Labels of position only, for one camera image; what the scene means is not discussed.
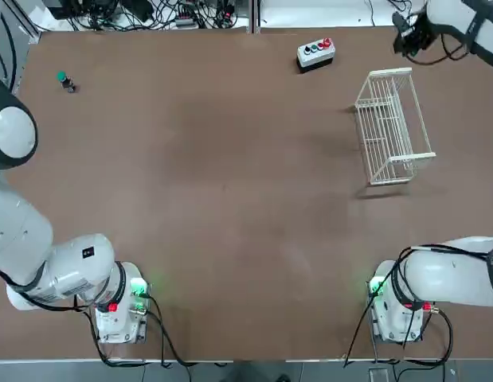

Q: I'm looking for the white button control box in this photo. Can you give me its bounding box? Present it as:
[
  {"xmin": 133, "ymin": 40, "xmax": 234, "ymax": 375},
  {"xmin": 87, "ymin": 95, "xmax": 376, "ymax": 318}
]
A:
[{"xmin": 296, "ymin": 37, "xmax": 337, "ymax": 75}]

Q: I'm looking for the green push button switch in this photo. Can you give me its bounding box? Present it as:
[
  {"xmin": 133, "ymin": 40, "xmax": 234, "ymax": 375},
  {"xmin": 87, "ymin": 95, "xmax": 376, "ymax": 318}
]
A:
[{"xmin": 56, "ymin": 70, "xmax": 79, "ymax": 95}]

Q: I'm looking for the aluminium frame post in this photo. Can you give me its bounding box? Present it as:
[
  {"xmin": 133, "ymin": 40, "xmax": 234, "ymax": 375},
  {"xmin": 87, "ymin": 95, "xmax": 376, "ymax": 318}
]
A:
[{"xmin": 248, "ymin": 0, "xmax": 263, "ymax": 35}]

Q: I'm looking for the black base cable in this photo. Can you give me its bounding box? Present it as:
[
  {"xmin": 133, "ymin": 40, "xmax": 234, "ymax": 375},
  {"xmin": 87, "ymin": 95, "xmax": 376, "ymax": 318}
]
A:
[{"xmin": 140, "ymin": 293, "xmax": 235, "ymax": 369}]

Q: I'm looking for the white wire rack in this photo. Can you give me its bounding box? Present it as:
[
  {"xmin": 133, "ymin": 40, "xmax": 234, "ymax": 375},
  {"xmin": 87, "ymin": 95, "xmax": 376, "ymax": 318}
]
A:
[{"xmin": 353, "ymin": 66, "xmax": 437, "ymax": 186}]

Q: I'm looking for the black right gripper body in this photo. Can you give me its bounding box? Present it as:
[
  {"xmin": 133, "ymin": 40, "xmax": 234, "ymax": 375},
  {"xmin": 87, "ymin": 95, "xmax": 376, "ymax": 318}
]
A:
[{"xmin": 391, "ymin": 10, "xmax": 436, "ymax": 57}]

